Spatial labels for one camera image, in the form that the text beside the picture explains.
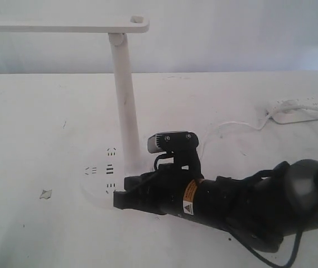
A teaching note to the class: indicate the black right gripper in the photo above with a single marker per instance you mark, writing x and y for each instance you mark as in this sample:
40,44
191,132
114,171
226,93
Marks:
177,192

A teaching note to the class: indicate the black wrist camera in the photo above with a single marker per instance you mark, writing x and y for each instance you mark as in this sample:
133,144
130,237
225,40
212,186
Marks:
172,142

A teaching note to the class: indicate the white desk lamp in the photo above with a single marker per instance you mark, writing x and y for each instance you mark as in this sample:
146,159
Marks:
119,154

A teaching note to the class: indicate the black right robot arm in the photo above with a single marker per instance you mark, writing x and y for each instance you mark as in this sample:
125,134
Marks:
259,210

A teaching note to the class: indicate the white backdrop curtain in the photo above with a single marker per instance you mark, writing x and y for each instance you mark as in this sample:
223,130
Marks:
184,36

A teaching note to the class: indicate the small torn paper scrap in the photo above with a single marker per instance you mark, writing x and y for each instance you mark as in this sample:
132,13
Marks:
46,194

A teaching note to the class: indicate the white power strip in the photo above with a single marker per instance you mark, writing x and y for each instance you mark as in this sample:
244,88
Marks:
294,110

